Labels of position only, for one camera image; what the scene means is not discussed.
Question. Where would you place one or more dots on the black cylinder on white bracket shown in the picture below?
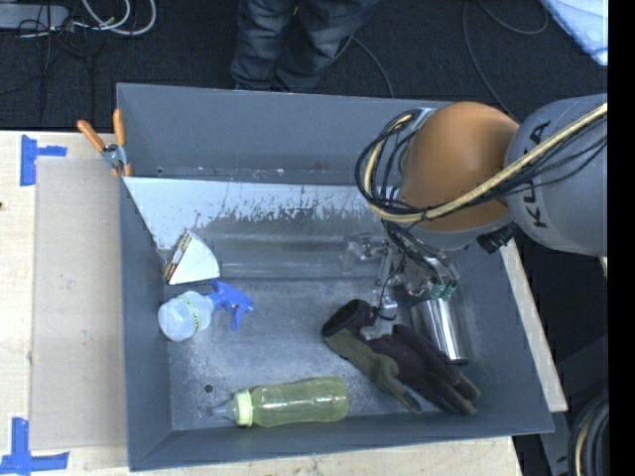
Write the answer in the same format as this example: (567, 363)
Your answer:
(496, 239)

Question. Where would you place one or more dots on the white wedge-shaped box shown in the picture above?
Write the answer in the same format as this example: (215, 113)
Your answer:
(196, 263)

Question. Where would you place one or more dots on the person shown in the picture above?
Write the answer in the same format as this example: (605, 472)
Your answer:
(278, 33)

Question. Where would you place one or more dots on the grey metal bin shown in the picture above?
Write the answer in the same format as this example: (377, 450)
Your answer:
(278, 345)

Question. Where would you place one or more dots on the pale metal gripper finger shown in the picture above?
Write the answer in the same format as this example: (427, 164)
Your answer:
(369, 244)
(358, 262)

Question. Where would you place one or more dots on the dark purple and olive glove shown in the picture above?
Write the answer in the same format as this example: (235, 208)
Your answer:
(412, 360)

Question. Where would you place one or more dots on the shiny metal cup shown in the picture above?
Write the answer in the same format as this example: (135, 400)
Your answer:
(444, 330)

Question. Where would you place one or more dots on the clear spray bottle blue head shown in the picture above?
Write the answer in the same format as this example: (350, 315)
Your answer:
(186, 315)

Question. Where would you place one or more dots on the yellow-tinted baby bottle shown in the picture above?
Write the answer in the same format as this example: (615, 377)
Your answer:
(297, 402)

